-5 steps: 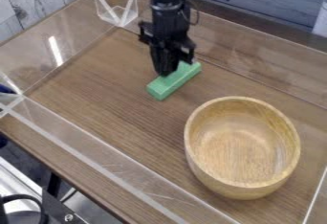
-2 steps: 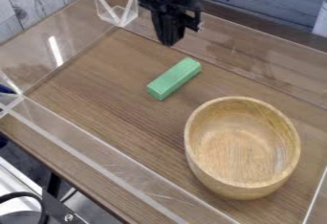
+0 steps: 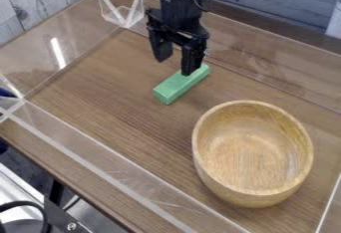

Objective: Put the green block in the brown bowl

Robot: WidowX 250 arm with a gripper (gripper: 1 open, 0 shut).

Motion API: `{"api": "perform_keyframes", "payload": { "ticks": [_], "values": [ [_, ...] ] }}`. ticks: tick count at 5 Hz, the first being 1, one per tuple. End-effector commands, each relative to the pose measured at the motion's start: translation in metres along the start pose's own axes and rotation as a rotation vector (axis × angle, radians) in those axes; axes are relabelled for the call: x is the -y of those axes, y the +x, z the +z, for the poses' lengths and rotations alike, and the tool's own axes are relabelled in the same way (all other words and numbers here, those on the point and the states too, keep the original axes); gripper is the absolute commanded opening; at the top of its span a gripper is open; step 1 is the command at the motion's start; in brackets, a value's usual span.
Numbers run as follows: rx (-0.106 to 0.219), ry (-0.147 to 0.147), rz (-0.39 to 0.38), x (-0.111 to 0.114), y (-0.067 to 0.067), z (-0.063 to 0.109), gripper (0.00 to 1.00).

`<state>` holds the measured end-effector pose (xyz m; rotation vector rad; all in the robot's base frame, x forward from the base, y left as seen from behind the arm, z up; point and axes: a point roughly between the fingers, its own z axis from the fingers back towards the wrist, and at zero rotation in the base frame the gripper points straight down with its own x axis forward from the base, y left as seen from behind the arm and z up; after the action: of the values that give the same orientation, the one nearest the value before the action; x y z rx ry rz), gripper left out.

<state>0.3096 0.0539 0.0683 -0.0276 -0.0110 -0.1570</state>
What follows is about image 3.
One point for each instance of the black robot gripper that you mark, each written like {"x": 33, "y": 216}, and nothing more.
{"x": 174, "y": 24}

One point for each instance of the green rectangular block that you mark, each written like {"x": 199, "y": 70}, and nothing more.
{"x": 171, "y": 88}

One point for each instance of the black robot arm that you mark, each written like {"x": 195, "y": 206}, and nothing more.
{"x": 174, "y": 26}

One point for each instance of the light wooden bowl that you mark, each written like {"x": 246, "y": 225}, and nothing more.
{"x": 251, "y": 152}

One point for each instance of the clear acrylic enclosure wall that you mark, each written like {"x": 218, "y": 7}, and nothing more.
{"x": 88, "y": 122}

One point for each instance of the black metal bracket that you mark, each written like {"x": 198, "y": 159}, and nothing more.
{"x": 60, "y": 221}

